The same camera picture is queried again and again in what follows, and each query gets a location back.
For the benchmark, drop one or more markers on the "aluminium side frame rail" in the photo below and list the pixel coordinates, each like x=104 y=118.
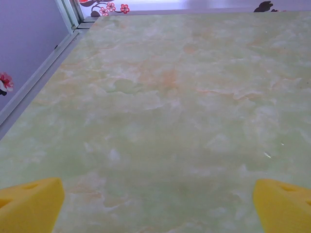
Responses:
x=36 y=83

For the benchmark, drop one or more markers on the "aluminium frame post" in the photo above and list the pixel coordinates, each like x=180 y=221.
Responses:
x=70 y=14

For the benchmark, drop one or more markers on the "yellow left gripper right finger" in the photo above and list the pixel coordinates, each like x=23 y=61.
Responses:
x=284 y=208

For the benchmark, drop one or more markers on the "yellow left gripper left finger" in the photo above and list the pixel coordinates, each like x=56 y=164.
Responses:
x=26 y=206

